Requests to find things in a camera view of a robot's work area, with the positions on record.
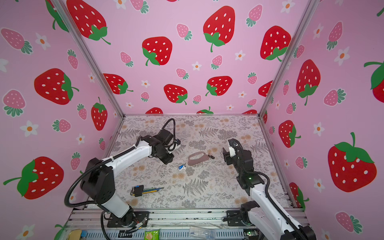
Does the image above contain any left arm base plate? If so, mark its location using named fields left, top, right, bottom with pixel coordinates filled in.
left=107, top=210, right=150, bottom=228

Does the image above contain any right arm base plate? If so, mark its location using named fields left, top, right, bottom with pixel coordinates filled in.
left=223, top=201, right=260, bottom=227

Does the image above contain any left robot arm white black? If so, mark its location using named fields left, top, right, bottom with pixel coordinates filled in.
left=64, top=118, right=181, bottom=226

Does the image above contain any clear plastic bag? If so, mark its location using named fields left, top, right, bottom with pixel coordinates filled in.
left=189, top=226, right=216, bottom=240

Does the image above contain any green packet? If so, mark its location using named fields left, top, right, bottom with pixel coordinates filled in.
left=144, top=230, right=160, bottom=240

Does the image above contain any aluminium rail frame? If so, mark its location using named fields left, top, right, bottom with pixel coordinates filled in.
left=61, top=208, right=316, bottom=240

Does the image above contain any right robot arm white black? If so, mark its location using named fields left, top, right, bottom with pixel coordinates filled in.
left=223, top=139, right=316, bottom=240

